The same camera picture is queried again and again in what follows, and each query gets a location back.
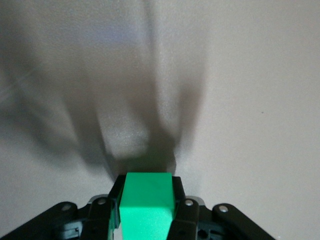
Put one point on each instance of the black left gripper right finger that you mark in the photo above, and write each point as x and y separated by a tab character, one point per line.
187	215

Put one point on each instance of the green cube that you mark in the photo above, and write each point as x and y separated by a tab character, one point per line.
146	207

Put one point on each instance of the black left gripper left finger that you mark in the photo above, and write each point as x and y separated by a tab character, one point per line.
100	215

